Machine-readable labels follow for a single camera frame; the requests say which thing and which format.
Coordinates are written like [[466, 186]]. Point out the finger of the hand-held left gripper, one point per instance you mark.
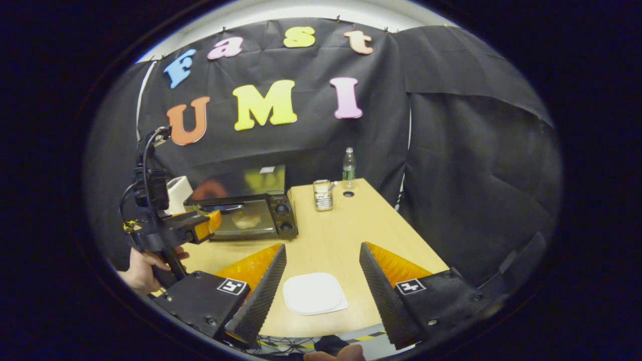
[[208, 225]]

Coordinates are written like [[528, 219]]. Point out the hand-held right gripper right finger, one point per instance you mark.
[[383, 296]]

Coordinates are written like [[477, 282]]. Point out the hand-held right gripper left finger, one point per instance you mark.
[[258, 301]]

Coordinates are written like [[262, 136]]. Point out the golden croissant bread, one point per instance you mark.
[[246, 220]]

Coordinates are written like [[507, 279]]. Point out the black electric oven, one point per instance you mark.
[[251, 188]]

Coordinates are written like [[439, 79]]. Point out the white toaster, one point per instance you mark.
[[179, 193]]

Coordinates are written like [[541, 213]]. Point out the white square plate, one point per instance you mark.
[[315, 295]]

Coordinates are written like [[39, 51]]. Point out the clear glass jar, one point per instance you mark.
[[323, 198]]

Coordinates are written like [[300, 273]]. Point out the clear plastic water bottle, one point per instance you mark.
[[349, 168]]

